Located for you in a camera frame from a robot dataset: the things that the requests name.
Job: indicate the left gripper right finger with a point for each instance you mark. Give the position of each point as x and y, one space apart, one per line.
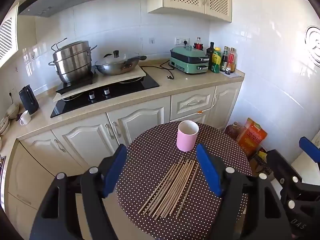
213 169

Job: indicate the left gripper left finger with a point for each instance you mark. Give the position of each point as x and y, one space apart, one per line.
111 168

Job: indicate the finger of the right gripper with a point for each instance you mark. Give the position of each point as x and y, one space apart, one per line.
283 172
310 149

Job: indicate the pink cylindrical utensil cup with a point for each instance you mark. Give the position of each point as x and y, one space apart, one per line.
187 135

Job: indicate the orange rice bag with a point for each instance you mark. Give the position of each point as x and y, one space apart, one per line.
251 136

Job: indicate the black glass gas hob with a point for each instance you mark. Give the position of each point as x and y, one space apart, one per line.
103 93

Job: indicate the cream base cabinets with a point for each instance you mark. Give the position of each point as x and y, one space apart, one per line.
75 141

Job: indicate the beige stone board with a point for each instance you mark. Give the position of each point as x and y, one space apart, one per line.
100 80

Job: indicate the black induction plate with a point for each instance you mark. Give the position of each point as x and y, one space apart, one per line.
67 87

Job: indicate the white mug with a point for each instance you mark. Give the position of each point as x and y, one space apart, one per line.
25 118

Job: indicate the steel wok with lid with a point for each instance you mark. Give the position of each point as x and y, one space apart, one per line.
118 62

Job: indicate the black electric kettle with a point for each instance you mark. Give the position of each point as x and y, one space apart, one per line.
28 99

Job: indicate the red label sauce bottle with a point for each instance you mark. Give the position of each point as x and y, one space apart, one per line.
231 61

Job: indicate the dark soy sauce bottle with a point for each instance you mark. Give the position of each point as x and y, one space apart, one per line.
224 59

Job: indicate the green electric grill cooker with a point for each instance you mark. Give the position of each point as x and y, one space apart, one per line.
189 60

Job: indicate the green yellow bottle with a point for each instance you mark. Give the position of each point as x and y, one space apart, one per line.
216 60

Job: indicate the stainless steel steamer pot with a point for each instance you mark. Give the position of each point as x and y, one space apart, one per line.
73 61

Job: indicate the dark olive oil bottle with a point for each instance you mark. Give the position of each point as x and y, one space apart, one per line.
209 53

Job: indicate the white wall socket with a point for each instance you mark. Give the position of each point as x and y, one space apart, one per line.
181 41

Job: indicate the left lattice wall cabinet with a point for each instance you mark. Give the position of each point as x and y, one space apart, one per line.
8 35

